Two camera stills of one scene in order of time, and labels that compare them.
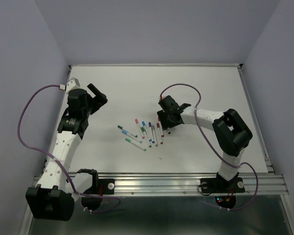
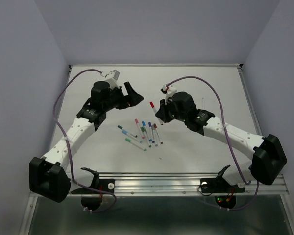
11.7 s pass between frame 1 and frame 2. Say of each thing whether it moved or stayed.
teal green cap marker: stayed
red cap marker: moved
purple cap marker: stayed
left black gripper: moved
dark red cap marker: moved
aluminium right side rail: stayed
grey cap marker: stayed
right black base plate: stayed
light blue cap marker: stayed
